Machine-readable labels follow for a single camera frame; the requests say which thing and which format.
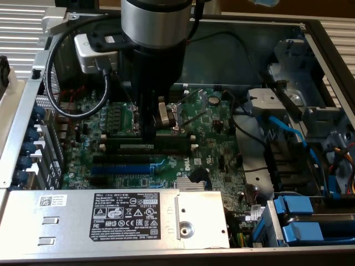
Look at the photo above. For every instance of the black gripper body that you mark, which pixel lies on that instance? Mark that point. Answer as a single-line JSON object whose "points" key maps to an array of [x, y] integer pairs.
{"points": [[158, 69]]}

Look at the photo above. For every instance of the RAM slot white latches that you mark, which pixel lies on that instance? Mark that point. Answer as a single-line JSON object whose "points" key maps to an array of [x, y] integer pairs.
{"points": [[178, 86], [172, 152], [104, 137], [178, 94]]}

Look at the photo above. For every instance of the metal CPU socket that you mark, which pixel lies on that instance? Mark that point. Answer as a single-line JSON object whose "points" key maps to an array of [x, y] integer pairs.
{"points": [[175, 126]]}

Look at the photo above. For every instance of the long black expansion slot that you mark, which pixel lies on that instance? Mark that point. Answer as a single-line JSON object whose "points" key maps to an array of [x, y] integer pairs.
{"points": [[122, 159]]}

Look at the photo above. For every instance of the blue expansion slot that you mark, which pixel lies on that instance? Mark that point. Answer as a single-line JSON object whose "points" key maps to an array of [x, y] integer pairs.
{"points": [[122, 169]]}

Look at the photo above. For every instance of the round coin battery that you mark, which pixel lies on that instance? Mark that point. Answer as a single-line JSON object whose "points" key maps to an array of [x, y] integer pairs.
{"points": [[213, 100]]}

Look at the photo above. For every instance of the green motherboard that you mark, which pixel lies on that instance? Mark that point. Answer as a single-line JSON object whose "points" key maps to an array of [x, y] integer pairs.
{"points": [[216, 138]]}

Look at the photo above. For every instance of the silver finned chipset heatsink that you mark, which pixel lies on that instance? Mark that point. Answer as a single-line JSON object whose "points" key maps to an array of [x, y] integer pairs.
{"points": [[191, 184]]}

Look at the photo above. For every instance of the grey open PC case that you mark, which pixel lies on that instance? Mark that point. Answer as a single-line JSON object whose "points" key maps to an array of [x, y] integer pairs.
{"points": [[235, 61]]}

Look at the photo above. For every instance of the short black expansion slot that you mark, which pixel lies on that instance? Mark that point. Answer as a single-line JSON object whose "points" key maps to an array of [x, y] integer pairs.
{"points": [[98, 181]]}

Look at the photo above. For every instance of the metal rear port block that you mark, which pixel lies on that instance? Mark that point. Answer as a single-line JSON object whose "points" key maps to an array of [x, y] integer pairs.
{"points": [[63, 124]]}

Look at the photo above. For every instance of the blue card retention clip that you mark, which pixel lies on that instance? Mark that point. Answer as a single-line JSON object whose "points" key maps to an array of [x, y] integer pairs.
{"points": [[32, 134], [38, 113], [20, 176], [25, 163], [29, 148]]}

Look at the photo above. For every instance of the black case latch clip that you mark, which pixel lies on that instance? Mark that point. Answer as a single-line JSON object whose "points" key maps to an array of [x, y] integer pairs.
{"points": [[36, 74]]}

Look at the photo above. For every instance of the silver power supply box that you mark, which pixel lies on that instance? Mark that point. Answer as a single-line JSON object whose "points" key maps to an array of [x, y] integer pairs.
{"points": [[69, 221]]}

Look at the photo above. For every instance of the black diagonal bar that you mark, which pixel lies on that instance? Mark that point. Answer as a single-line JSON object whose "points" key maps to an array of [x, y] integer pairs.
{"points": [[288, 102]]}

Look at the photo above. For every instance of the grey metal disk bay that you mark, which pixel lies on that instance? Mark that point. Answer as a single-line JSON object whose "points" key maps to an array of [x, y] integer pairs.
{"points": [[319, 116]]}

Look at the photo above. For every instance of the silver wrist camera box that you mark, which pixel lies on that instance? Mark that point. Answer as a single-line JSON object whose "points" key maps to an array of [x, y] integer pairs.
{"points": [[91, 59]]}

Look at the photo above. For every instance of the blue plastic disk rail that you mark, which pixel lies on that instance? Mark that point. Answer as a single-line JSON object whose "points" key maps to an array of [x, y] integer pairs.
{"points": [[263, 232]]}

